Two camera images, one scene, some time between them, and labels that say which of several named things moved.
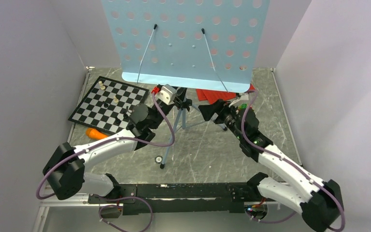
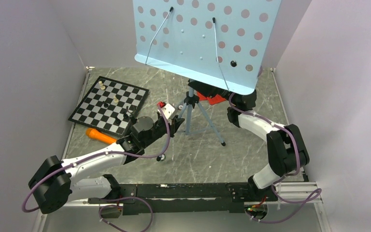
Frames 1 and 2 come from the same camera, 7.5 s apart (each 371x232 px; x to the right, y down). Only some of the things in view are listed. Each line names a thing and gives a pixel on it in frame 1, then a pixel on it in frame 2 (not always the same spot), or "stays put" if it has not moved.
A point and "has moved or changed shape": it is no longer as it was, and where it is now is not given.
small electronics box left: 110,212 stays put
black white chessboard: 107,106 stays put
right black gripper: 221,107 → 204,88
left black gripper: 181,94 → 176,123
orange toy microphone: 94,134 stays put
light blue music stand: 179,45 has moved or changed shape
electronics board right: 257,211 stays put
